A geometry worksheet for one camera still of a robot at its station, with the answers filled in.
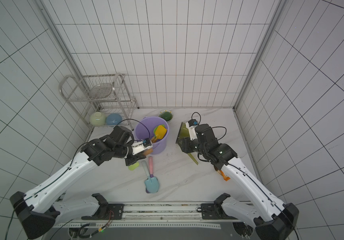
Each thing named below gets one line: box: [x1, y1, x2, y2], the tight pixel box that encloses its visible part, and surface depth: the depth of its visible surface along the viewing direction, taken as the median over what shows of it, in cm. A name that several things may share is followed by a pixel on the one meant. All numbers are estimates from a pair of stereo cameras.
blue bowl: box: [106, 113, 122, 126], surface depth 106 cm
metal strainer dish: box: [88, 83, 113, 99], surface depth 96 cm
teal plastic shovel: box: [141, 160, 160, 194], surface depth 83 cm
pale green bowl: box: [90, 112, 107, 126], surface depth 104 cm
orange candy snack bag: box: [217, 170, 231, 182], surface depth 84 cm
